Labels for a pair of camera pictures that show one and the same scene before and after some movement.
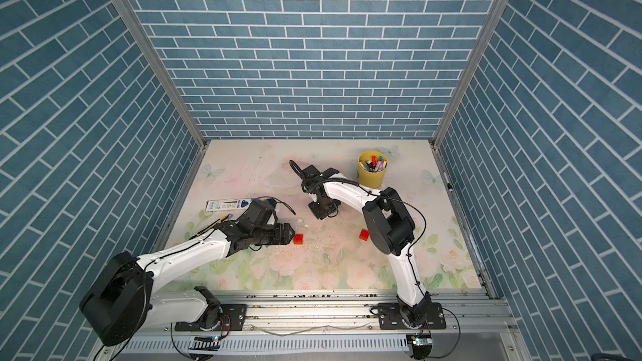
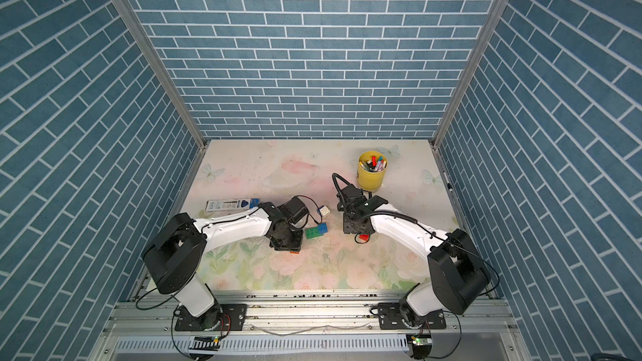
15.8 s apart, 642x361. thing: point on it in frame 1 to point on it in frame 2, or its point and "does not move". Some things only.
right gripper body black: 322,210 to 349,225
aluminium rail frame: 328,325 does not move
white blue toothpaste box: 213,205 does not move
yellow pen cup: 371,169 does not move
